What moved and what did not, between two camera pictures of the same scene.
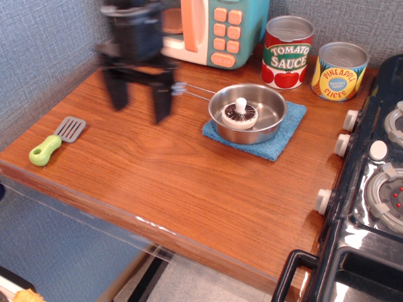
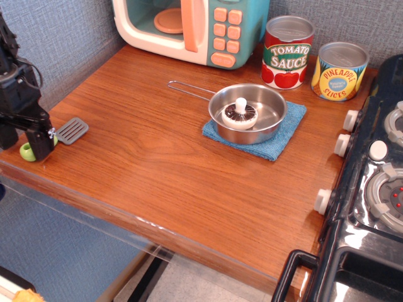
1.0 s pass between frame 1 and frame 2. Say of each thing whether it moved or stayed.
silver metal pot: stayed
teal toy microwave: stayed
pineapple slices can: stayed
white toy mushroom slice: stayed
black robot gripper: moved
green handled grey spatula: moved
